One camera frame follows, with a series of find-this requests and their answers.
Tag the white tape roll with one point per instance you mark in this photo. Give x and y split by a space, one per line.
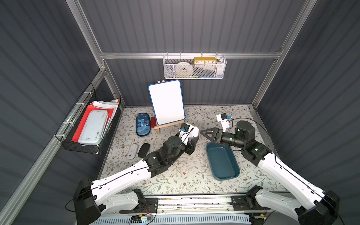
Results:
183 69

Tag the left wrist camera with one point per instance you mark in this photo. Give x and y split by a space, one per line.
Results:
188 131

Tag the black mouse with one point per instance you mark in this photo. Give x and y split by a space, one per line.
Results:
144 150

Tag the teal storage box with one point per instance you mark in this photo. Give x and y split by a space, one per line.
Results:
222 162

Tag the white mouse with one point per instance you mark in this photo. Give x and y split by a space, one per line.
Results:
132 152

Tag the black wire side basket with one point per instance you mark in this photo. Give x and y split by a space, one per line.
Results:
94 97

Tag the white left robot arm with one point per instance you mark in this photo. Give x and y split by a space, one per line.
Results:
93 198

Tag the red folder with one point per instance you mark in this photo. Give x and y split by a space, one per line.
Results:
84 118

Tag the blue pencil case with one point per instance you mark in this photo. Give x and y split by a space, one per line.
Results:
143 124

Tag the wooden easel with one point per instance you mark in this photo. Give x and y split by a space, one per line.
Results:
168 125

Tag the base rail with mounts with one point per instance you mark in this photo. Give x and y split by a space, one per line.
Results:
189 209

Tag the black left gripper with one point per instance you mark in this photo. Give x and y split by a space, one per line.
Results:
191 143

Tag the white flat case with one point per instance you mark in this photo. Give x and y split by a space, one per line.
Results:
94 127

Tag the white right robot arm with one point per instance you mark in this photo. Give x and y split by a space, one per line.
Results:
310 205

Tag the red wallet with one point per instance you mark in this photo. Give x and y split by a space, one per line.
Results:
153 122

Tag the yellow clock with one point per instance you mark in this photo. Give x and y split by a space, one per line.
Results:
205 60

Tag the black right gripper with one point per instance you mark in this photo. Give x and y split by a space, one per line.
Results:
219 135

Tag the white wire wall basket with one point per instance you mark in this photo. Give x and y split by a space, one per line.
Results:
207 71

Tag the white board with blue frame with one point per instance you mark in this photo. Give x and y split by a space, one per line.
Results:
166 101

